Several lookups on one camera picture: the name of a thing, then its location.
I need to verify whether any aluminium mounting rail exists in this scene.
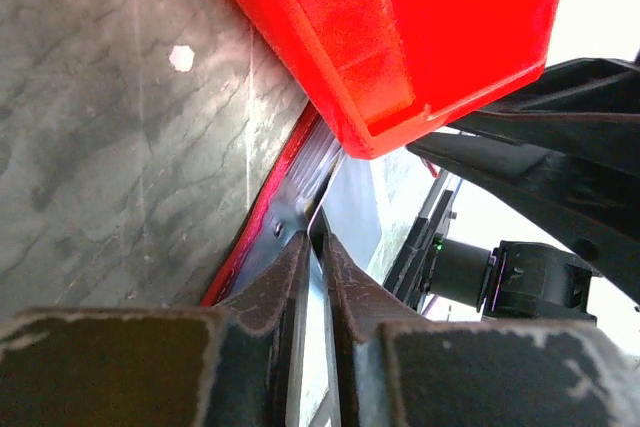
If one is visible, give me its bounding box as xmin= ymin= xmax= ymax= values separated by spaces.
xmin=383 ymin=170 xmax=456 ymax=309

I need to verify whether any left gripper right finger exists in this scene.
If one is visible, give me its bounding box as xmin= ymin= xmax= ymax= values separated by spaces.
xmin=322 ymin=234 xmax=639 ymax=426

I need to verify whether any red leather card holder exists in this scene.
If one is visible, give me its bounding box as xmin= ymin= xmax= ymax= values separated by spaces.
xmin=199 ymin=104 xmax=386 ymax=427

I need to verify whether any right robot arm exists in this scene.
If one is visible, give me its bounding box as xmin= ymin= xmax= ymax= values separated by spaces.
xmin=408 ymin=58 xmax=639 ymax=320

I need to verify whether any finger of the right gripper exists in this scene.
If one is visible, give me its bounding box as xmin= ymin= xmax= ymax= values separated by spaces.
xmin=452 ymin=58 xmax=639 ymax=157
xmin=407 ymin=133 xmax=639 ymax=301

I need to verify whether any red bin with cards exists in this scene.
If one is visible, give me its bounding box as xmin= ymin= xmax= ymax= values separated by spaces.
xmin=235 ymin=0 xmax=559 ymax=159

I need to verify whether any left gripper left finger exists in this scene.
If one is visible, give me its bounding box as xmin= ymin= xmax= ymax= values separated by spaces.
xmin=1 ymin=233 xmax=310 ymax=426

